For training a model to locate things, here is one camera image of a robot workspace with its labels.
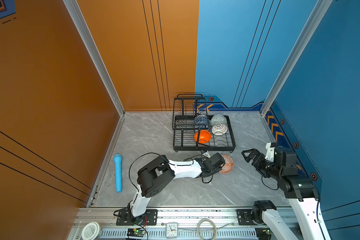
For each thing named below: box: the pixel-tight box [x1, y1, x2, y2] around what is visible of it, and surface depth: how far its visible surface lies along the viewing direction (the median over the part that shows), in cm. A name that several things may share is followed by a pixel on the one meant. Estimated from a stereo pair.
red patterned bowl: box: [219, 154, 234, 174], surface depth 91 cm
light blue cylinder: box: [113, 154, 123, 193], surface depth 90 cm
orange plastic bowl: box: [194, 129, 212, 144], surface depth 101 cm
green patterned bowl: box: [210, 114, 227, 127], surface depth 111 cm
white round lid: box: [81, 221, 101, 240], surface depth 66 cm
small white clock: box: [165, 222, 179, 239], surface depth 70 cm
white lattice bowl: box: [211, 123, 228, 136], surface depth 107 cm
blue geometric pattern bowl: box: [193, 114, 210, 130], surface depth 110 cm
